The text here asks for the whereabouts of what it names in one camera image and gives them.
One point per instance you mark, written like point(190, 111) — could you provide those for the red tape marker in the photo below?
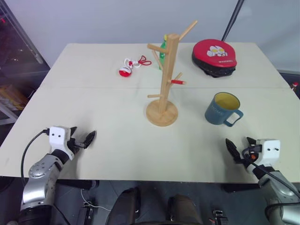
point(177, 81)

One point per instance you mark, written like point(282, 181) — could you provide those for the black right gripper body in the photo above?
point(248, 155)

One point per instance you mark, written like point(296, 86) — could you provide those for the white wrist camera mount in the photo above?
point(58, 137)
point(269, 150)

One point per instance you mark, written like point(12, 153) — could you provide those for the red cartoon print punch pad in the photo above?
point(214, 52)

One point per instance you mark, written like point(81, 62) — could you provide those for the metal framed glass cabinet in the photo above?
point(18, 51)

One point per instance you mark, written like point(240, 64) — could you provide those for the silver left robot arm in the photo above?
point(38, 173)

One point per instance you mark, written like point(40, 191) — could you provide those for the yellow box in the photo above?
point(11, 97)

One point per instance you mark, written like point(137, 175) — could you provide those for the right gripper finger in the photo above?
point(232, 148)
point(250, 141)

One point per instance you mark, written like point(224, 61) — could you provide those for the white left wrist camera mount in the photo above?
point(58, 137)

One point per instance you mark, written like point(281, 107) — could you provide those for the small red topped object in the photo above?
point(295, 85)

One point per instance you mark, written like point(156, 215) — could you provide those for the black floor bracket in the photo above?
point(85, 214)
point(219, 218)

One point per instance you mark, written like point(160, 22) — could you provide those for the blue mug yellow inside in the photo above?
point(216, 113)

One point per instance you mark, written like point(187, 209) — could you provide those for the dark rounded shape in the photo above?
point(185, 209)
point(124, 207)

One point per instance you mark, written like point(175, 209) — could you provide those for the wooden mug tree stand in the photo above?
point(167, 70)

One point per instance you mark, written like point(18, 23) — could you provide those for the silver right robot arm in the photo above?
point(279, 187)

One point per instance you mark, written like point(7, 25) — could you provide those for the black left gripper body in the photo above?
point(76, 144)

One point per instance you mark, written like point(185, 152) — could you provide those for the green bottle yellow cap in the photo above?
point(162, 55)

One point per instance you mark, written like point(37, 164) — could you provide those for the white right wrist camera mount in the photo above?
point(269, 150)

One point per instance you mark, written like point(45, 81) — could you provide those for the black table frame bar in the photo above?
point(77, 184)
point(239, 188)

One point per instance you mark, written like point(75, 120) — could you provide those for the black slanted pole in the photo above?
point(232, 20)

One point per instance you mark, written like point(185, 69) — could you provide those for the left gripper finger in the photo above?
point(90, 138)
point(73, 132)

